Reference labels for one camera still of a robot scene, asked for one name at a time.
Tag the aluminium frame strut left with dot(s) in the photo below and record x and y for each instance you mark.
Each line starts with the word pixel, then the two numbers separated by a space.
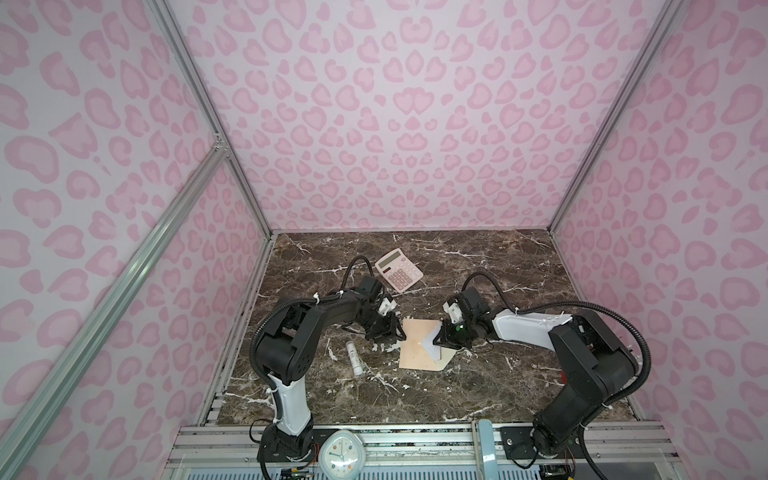
pixel 168 25

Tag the aluminium frame strut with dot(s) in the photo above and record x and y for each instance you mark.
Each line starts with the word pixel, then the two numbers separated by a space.
pixel 671 13
pixel 168 25

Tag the aluminium frame strut right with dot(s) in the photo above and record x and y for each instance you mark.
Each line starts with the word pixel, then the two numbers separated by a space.
pixel 671 13

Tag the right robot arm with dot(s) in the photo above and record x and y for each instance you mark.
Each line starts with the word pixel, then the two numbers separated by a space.
pixel 602 356

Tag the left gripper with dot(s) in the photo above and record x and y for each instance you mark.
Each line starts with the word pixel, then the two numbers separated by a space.
pixel 390 330

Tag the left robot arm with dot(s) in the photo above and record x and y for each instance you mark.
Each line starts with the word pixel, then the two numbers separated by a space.
pixel 284 346

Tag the aluminium diagonal frame bar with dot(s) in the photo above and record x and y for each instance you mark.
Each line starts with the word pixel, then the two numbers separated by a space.
pixel 39 413

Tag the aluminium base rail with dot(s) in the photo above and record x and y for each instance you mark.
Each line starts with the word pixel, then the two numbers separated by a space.
pixel 622 450

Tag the white desk clock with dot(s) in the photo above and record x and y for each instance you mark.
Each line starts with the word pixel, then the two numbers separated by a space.
pixel 342 456

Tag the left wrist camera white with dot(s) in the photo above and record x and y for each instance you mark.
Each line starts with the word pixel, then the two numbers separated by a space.
pixel 387 307

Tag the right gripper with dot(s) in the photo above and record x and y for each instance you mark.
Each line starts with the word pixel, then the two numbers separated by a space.
pixel 446 338

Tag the white glue stick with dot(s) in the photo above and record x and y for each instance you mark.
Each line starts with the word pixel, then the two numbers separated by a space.
pixel 355 360

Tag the peach envelope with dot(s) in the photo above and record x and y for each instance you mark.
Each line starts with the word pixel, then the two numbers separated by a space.
pixel 418 351

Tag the pink calculator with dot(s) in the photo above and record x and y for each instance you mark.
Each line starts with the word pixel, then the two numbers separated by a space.
pixel 399 271

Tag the light blue tape strip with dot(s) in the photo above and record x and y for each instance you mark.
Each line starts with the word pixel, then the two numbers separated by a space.
pixel 485 450

